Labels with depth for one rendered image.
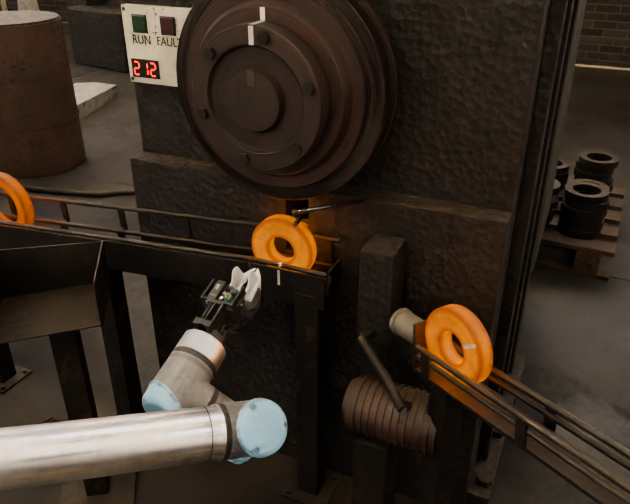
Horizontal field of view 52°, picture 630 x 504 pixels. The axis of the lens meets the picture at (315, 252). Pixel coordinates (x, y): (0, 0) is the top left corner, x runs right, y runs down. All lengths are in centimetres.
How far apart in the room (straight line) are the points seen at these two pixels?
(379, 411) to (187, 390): 44
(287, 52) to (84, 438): 73
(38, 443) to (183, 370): 30
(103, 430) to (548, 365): 178
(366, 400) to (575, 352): 131
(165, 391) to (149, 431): 16
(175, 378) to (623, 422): 156
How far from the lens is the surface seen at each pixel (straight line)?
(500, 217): 140
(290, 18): 126
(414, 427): 139
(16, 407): 238
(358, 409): 142
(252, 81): 125
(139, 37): 167
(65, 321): 160
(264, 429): 106
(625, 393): 245
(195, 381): 118
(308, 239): 146
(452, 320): 123
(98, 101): 565
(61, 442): 101
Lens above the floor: 144
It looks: 28 degrees down
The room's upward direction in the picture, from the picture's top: straight up
